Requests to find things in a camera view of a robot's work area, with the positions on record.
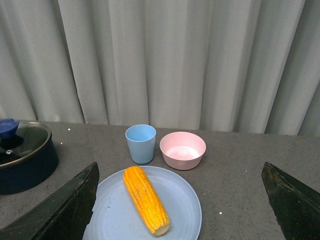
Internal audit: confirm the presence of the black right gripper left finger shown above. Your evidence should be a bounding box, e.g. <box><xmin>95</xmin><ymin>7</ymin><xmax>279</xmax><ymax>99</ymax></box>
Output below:
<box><xmin>0</xmin><ymin>162</ymin><xmax>99</xmax><ymax>240</ymax></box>

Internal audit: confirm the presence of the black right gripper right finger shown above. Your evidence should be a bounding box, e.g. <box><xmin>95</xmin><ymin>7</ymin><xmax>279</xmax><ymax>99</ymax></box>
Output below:
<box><xmin>261</xmin><ymin>162</ymin><xmax>320</xmax><ymax>240</ymax></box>

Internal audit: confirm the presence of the yellow corn cob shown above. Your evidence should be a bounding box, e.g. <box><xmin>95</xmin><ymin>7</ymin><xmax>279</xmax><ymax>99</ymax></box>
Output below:
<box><xmin>123</xmin><ymin>166</ymin><xmax>171</xmax><ymax>237</ymax></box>

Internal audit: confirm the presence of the glass lid blue knob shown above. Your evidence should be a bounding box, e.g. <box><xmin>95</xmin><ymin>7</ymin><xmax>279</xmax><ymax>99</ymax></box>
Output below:
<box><xmin>0</xmin><ymin>118</ymin><xmax>52</xmax><ymax>168</ymax></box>

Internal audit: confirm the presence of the light blue plate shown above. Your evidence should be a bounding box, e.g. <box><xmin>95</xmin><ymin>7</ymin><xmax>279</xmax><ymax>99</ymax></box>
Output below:
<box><xmin>83</xmin><ymin>166</ymin><xmax>202</xmax><ymax>240</ymax></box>

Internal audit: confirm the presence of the dark blue saucepan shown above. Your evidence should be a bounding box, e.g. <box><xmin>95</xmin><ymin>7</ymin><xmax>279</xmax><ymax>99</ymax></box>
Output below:
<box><xmin>0</xmin><ymin>136</ymin><xmax>59</xmax><ymax>195</ymax></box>

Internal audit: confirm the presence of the light blue cup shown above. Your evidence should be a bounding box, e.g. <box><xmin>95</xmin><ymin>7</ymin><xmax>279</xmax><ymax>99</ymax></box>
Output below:
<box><xmin>125</xmin><ymin>124</ymin><xmax>157</xmax><ymax>165</ymax></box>

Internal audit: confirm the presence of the pink bowl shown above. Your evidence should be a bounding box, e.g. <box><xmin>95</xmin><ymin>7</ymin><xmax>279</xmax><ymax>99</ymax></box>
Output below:
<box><xmin>159</xmin><ymin>131</ymin><xmax>207</xmax><ymax>171</ymax></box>

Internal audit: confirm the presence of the white curtain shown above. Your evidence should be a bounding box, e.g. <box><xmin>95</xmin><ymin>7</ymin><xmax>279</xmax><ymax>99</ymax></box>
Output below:
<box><xmin>0</xmin><ymin>0</ymin><xmax>320</xmax><ymax>136</ymax></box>

